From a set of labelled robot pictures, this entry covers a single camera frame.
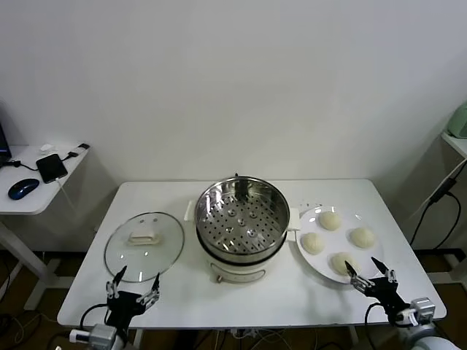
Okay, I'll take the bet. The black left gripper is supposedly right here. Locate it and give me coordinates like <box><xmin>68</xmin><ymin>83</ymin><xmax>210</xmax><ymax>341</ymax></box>
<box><xmin>105</xmin><ymin>265</ymin><xmax>162</xmax><ymax>335</ymax></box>

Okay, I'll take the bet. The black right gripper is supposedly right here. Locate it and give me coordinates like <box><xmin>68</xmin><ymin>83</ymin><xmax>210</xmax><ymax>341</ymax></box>
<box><xmin>344</xmin><ymin>257</ymin><xmax>412</xmax><ymax>322</ymax></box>

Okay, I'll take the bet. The white steamed baozi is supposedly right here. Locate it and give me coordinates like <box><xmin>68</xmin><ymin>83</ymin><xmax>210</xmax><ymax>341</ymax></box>
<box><xmin>319</xmin><ymin>210</ymin><xmax>343</xmax><ymax>232</ymax></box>
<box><xmin>350</xmin><ymin>227</ymin><xmax>376</xmax><ymax>249</ymax></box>
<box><xmin>301</xmin><ymin>232</ymin><xmax>325</xmax><ymax>255</ymax></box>
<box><xmin>330</xmin><ymin>252</ymin><xmax>360</xmax><ymax>276</ymax></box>

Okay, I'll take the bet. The glass lid with cream handle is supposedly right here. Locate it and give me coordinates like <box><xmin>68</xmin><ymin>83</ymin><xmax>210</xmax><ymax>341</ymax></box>
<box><xmin>104</xmin><ymin>211</ymin><xmax>185</xmax><ymax>284</ymax></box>

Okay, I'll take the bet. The stainless perforated steamer basket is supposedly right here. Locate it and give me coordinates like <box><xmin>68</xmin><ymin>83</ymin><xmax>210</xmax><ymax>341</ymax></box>
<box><xmin>184</xmin><ymin>176</ymin><xmax>301</xmax><ymax>260</ymax></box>

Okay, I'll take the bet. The white round plate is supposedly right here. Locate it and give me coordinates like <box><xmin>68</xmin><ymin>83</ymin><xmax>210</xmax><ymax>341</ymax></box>
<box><xmin>295</xmin><ymin>206</ymin><xmax>385</xmax><ymax>284</ymax></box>

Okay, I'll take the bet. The white electric cooker pot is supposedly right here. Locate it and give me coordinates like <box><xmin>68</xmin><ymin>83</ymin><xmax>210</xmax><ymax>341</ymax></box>
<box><xmin>196</xmin><ymin>225</ymin><xmax>297</xmax><ymax>284</ymax></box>

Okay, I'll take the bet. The white side table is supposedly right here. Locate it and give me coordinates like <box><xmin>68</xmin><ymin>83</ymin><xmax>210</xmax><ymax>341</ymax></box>
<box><xmin>0</xmin><ymin>144</ymin><xmax>92</xmax><ymax>311</ymax></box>

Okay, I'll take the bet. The black smartphone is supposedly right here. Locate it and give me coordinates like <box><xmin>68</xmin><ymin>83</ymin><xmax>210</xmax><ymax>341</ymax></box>
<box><xmin>35</xmin><ymin>153</ymin><xmax>69</xmax><ymax>184</ymax></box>

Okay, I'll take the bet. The blue computer mouse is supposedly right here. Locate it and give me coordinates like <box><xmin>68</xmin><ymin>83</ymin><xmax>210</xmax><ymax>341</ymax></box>
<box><xmin>7</xmin><ymin>178</ymin><xmax>40</xmax><ymax>201</ymax></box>

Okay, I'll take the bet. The black usb adapter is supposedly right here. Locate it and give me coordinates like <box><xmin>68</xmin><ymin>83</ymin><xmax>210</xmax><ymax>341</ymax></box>
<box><xmin>66</xmin><ymin>143</ymin><xmax>90</xmax><ymax>158</ymax></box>

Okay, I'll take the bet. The white desk with appliance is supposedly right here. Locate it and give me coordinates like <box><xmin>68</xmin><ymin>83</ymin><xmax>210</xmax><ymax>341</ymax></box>
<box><xmin>440</xmin><ymin>130</ymin><xmax>467</xmax><ymax>161</ymax></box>

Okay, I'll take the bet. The mint green appliance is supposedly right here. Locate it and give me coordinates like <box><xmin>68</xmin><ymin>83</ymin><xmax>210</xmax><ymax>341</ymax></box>
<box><xmin>447</xmin><ymin>103</ymin><xmax>467</xmax><ymax>139</ymax></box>

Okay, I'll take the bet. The dark laptop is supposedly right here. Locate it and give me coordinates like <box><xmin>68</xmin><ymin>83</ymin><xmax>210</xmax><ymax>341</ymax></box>
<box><xmin>0</xmin><ymin>101</ymin><xmax>12</xmax><ymax>165</ymax></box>

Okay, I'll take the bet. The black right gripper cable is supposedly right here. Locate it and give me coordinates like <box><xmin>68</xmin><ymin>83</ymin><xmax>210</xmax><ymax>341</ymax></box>
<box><xmin>366</xmin><ymin>301</ymin><xmax>388</xmax><ymax>350</ymax></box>

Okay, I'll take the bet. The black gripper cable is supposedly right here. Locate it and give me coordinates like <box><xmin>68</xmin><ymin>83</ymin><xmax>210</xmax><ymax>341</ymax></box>
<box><xmin>80</xmin><ymin>304</ymin><xmax>110</xmax><ymax>331</ymax></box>
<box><xmin>366</xmin><ymin>301</ymin><xmax>388</xmax><ymax>350</ymax></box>

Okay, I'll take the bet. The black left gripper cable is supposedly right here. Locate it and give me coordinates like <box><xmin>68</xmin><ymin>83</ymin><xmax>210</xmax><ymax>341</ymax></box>
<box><xmin>80</xmin><ymin>304</ymin><xmax>110</xmax><ymax>331</ymax></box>

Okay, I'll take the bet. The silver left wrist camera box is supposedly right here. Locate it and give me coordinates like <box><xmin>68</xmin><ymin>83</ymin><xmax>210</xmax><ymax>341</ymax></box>
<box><xmin>69</xmin><ymin>323</ymin><xmax>117</xmax><ymax>346</ymax></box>

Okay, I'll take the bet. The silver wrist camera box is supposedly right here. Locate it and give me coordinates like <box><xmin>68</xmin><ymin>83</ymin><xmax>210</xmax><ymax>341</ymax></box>
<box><xmin>69</xmin><ymin>323</ymin><xmax>117</xmax><ymax>346</ymax></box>
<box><xmin>397</xmin><ymin>297</ymin><xmax>436</xmax><ymax>327</ymax></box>

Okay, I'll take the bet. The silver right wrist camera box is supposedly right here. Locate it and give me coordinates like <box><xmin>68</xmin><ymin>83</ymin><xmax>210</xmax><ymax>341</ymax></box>
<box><xmin>397</xmin><ymin>297</ymin><xmax>436</xmax><ymax>327</ymax></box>

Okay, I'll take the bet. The white hanging cable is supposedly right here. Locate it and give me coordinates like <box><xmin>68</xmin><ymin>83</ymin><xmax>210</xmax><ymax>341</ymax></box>
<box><xmin>408</xmin><ymin>156</ymin><xmax>467</xmax><ymax>219</ymax></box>

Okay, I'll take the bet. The black power adapter with cable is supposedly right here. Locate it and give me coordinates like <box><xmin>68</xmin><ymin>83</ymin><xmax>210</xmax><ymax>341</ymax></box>
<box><xmin>410</xmin><ymin>177</ymin><xmax>461</xmax><ymax>246</ymax></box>

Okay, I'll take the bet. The white charging cable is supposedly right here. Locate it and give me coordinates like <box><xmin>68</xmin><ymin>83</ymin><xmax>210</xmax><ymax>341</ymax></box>
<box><xmin>54</xmin><ymin>177</ymin><xmax>80</xmax><ymax>219</ymax></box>

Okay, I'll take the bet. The black desk cable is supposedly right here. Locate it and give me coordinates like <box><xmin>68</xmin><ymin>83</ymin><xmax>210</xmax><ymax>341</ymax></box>
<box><xmin>0</xmin><ymin>158</ymin><xmax>39</xmax><ymax>171</ymax></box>

